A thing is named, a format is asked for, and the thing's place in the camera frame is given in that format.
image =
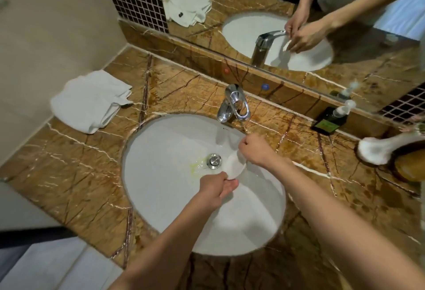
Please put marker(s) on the chrome drain plug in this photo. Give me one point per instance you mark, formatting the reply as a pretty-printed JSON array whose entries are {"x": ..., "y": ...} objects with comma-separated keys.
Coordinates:
[{"x": 214, "y": 161}]

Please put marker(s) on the white folded towel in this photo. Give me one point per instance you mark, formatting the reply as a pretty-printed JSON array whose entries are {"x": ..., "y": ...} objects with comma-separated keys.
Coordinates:
[{"x": 89, "y": 100}]

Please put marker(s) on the person's left thumb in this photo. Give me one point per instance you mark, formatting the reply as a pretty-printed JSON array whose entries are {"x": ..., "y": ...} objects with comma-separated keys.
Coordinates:
[{"x": 221, "y": 175}]

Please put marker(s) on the person's right forearm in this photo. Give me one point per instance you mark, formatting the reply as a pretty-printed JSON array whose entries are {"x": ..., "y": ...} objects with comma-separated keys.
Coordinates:
[{"x": 338, "y": 230}]

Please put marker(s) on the small white dish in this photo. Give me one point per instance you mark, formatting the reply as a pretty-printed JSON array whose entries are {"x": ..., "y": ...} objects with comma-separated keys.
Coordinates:
[{"x": 236, "y": 166}]

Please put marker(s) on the pink flowers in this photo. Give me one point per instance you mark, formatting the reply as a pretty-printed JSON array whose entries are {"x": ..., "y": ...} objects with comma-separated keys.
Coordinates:
[{"x": 415, "y": 123}]

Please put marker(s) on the white sink basin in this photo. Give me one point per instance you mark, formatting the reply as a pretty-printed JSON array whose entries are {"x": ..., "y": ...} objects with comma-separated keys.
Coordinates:
[{"x": 166, "y": 173}]

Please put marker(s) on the dark soap pump bottle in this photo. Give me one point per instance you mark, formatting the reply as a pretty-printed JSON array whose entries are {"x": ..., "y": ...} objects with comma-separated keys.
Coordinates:
[{"x": 330, "y": 121}]

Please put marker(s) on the person's right hand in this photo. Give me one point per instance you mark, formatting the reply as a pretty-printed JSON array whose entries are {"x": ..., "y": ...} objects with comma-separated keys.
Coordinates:
[{"x": 259, "y": 150}]

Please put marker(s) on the person's right fingers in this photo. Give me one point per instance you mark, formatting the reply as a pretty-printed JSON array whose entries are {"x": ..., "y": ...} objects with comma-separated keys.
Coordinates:
[{"x": 245, "y": 149}]

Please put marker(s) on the person's left hand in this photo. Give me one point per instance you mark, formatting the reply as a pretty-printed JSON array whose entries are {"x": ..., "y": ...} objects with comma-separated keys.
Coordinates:
[{"x": 211, "y": 186}]

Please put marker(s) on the wall mirror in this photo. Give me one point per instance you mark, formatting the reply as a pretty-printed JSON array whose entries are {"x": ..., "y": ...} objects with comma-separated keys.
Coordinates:
[{"x": 358, "y": 67}]

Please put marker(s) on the wooden tray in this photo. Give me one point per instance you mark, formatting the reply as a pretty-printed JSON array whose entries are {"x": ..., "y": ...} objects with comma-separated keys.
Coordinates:
[{"x": 410, "y": 168}]

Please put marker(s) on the chrome faucet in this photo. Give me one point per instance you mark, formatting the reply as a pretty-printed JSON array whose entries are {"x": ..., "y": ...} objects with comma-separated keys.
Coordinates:
[{"x": 233, "y": 102}]

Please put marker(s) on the blue round sticker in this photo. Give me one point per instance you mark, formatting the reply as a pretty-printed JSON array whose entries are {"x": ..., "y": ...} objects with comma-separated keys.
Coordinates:
[{"x": 264, "y": 86}]

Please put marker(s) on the person's left forearm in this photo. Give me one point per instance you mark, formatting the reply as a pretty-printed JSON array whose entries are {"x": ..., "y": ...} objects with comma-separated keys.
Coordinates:
[{"x": 166, "y": 250}]

